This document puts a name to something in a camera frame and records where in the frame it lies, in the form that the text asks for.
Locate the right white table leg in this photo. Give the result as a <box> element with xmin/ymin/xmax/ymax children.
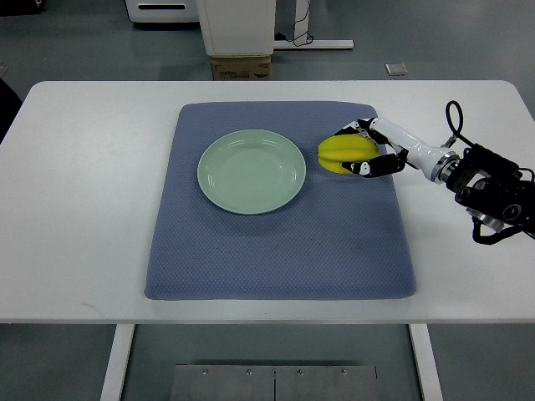
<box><xmin>409</xmin><ymin>324</ymin><xmax>443</xmax><ymax>401</ymax></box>

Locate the white machine with slot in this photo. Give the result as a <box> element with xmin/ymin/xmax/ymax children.
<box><xmin>125</xmin><ymin>0</ymin><xmax>199</xmax><ymax>23</ymax></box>

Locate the metal floor panel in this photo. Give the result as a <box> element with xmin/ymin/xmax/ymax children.
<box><xmin>171</xmin><ymin>364</ymin><xmax>380</xmax><ymax>400</ymax></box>

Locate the white base bar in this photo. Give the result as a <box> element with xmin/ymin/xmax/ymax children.
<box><xmin>273</xmin><ymin>39</ymin><xmax>354</xmax><ymax>50</ymax></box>

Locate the white table leg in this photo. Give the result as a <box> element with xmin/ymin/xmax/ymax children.
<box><xmin>409</xmin><ymin>324</ymin><xmax>443</xmax><ymax>401</ymax></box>
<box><xmin>99</xmin><ymin>324</ymin><xmax>135</xmax><ymax>401</ymax></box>

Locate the black cable on floor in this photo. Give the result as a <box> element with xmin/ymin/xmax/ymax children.
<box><xmin>275</xmin><ymin>0</ymin><xmax>314</xmax><ymax>48</ymax></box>

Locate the yellow starfruit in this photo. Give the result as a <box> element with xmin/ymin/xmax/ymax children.
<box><xmin>318</xmin><ymin>134</ymin><xmax>380</xmax><ymax>175</ymax></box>

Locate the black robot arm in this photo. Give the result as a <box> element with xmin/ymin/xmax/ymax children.
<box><xmin>439</xmin><ymin>100</ymin><xmax>534</xmax><ymax>246</ymax></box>

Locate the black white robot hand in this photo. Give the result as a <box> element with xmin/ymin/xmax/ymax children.
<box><xmin>340</xmin><ymin>117</ymin><xmax>460</xmax><ymax>184</ymax></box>

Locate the blue textured mat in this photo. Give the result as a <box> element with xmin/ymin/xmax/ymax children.
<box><xmin>145</xmin><ymin>101</ymin><xmax>416</xmax><ymax>301</ymax></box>

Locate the left white table leg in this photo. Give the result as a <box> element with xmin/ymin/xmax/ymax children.
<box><xmin>99</xmin><ymin>324</ymin><xmax>135</xmax><ymax>401</ymax></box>

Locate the cardboard box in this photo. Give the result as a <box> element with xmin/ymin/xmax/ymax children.
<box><xmin>211</xmin><ymin>56</ymin><xmax>272</xmax><ymax>81</ymax></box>

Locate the white pedestal column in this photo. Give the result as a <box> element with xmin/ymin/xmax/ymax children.
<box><xmin>196</xmin><ymin>0</ymin><xmax>276</xmax><ymax>58</ymax></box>

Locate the light green plate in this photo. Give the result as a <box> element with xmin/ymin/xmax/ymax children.
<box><xmin>197</xmin><ymin>129</ymin><xmax>307</xmax><ymax>215</ymax></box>

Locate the grey floor plate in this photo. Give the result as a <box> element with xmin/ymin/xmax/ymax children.
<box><xmin>385</xmin><ymin>63</ymin><xmax>408</xmax><ymax>77</ymax></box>

